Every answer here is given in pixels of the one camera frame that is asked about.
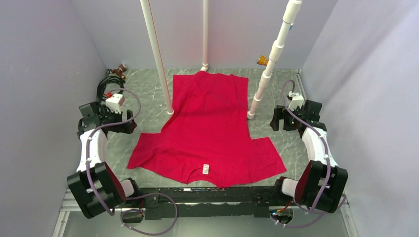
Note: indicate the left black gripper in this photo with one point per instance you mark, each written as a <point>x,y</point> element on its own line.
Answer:
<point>126,127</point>

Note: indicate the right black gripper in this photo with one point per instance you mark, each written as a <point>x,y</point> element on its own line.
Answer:
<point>281,113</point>

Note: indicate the red t-shirt garment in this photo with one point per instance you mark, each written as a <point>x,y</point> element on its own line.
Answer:
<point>209,126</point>

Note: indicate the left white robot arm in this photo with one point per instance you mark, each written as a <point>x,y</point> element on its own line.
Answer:
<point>94,186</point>

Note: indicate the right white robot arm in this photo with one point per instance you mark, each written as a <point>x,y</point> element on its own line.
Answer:
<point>322,183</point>

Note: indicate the white garment neck label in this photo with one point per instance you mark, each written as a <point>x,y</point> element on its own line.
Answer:
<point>206,169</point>

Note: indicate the right white jointed PVC pole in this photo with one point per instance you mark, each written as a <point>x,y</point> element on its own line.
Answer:
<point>292,9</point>

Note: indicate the brown clamp tool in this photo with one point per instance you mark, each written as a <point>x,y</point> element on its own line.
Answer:
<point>120,71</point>

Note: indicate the orange yellow knob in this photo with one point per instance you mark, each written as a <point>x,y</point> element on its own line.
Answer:
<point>262,60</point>

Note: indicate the middle white PVC pole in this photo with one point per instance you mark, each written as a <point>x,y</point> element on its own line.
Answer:
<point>205,63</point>

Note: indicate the left white PVC pole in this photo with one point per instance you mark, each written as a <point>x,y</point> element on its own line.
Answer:
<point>151,29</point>

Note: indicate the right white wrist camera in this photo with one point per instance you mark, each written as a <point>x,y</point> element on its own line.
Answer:
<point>296,101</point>

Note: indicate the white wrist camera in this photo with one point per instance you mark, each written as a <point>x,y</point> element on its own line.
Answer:
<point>296,101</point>
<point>115,102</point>

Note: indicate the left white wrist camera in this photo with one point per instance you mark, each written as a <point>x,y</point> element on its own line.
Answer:
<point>115,102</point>

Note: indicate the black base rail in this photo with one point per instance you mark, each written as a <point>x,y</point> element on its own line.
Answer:
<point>253,201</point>

